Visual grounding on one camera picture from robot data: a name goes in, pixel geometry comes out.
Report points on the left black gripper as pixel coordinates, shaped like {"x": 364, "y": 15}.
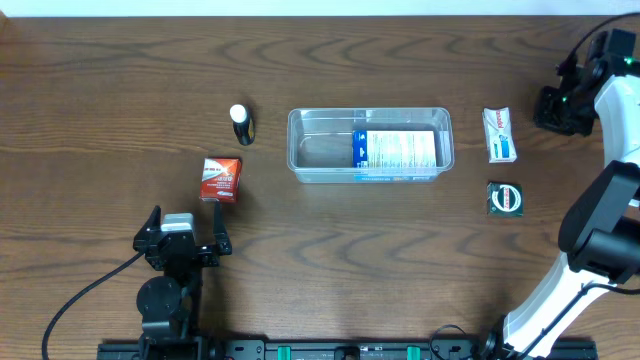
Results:
{"x": 182, "y": 251}

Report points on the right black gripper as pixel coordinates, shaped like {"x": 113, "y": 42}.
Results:
{"x": 558, "y": 112}

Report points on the red medicine box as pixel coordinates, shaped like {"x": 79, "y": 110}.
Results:
{"x": 220, "y": 179}

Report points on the white Panadol box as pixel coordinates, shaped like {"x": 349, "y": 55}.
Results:
{"x": 498, "y": 135}

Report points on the green round-logo box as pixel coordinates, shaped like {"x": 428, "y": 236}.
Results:
{"x": 505, "y": 199}

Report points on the dark bottle white cap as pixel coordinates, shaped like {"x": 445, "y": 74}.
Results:
{"x": 243, "y": 124}

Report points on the clear plastic container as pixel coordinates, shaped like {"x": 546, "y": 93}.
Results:
{"x": 319, "y": 141}

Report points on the blue fever patch box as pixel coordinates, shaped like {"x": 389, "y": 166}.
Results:
{"x": 390, "y": 153}

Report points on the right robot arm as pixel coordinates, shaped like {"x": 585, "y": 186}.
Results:
{"x": 599, "y": 246}

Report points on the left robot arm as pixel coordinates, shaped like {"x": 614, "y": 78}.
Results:
{"x": 169, "y": 303}

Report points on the black mounting rail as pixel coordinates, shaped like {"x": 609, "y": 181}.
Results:
{"x": 267, "y": 350}

